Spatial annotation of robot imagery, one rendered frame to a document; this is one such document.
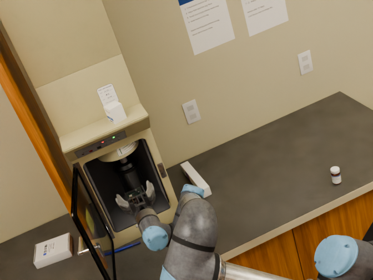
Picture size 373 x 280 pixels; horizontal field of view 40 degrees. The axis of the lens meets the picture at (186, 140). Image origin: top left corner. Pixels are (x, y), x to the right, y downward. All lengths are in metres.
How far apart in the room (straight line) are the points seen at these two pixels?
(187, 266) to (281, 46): 1.50
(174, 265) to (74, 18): 0.88
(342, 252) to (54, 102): 1.06
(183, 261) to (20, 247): 1.30
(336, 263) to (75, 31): 1.08
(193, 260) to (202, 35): 1.30
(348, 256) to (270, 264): 0.77
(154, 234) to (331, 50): 1.47
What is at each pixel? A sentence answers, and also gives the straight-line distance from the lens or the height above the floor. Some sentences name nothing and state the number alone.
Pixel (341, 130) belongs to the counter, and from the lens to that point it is 2.47.
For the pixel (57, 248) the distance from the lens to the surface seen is 2.29.
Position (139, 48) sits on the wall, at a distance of 2.29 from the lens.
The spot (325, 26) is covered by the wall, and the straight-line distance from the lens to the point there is 2.65.
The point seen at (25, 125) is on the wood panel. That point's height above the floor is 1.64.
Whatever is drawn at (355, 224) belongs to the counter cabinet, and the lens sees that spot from 2.28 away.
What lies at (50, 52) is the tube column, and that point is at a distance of 1.78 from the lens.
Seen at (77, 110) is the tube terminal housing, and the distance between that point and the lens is 1.86.
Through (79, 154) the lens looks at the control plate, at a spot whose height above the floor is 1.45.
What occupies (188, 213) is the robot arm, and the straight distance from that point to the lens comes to 1.33.
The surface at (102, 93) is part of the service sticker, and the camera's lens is 1.85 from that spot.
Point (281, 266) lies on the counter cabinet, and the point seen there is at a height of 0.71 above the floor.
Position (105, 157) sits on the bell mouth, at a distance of 2.00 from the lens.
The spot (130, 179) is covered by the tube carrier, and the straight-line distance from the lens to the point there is 2.08.
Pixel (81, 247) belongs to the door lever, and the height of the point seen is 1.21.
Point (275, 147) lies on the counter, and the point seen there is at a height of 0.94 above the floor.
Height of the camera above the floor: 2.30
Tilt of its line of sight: 30 degrees down
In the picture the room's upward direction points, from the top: 19 degrees counter-clockwise
